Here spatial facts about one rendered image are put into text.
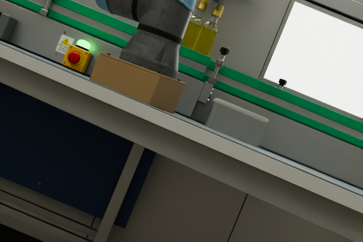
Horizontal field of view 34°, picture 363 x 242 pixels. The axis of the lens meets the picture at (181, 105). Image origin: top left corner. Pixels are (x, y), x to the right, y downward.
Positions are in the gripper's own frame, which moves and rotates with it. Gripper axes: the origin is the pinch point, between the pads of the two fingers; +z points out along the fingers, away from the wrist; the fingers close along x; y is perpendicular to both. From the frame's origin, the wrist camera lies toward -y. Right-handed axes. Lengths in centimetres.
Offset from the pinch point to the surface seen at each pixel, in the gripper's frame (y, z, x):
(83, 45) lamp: 35, 31, 21
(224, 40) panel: -6.6, 8.4, -12.0
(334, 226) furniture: -41, 49, 86
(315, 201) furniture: -35, 45, 85
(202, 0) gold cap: 6.2, 0.3, 1.6
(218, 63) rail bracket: -6.9, 20.3, 20.2
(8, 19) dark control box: 60, 33, 23
